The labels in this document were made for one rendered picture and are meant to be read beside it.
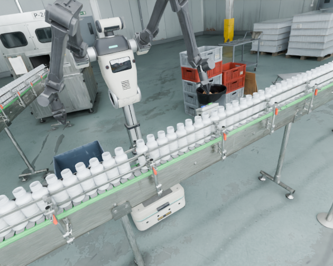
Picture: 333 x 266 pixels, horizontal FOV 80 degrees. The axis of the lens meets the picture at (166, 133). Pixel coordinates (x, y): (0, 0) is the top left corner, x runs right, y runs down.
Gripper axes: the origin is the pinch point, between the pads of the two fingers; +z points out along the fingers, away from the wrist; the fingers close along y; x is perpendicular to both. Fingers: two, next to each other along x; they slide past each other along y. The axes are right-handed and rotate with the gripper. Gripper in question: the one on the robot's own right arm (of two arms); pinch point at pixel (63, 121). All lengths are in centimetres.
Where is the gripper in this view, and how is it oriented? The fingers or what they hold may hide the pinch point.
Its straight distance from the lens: 133.0
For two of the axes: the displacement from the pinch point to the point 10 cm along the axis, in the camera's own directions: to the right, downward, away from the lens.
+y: 4.6, 4.4, -7.7
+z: 1.1, 8.3, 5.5
